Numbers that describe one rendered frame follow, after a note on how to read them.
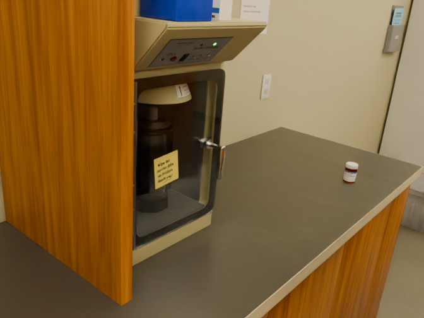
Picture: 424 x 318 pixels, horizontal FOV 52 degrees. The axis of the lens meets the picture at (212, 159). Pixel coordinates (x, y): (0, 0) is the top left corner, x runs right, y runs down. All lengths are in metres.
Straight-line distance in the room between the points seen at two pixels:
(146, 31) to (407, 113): 3.21
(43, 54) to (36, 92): 0.09
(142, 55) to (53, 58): 0.19
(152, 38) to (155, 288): 0.54
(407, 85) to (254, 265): 2.91
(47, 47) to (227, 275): 0.64
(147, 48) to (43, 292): 0.56
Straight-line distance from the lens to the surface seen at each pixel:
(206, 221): 1.25
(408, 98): 3.85
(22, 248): 1.20
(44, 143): 1.03
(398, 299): 2.84
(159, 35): 0.81
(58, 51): 0.92
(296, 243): 1.24
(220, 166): 1.10
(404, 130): 3.90
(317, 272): 1.35
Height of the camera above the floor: 1.57
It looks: 21 degrees down
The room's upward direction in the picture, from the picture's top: 5 degrees clockwise
